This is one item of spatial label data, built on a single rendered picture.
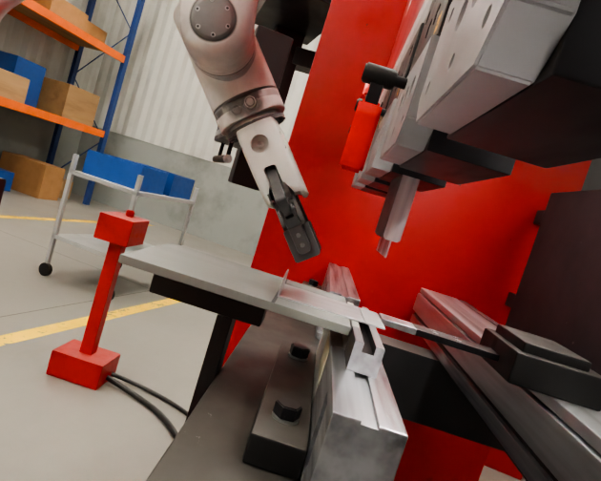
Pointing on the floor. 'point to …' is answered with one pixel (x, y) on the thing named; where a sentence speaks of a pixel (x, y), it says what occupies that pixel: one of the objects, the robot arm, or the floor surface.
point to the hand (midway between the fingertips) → (303, 242)
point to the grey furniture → (93, 234)
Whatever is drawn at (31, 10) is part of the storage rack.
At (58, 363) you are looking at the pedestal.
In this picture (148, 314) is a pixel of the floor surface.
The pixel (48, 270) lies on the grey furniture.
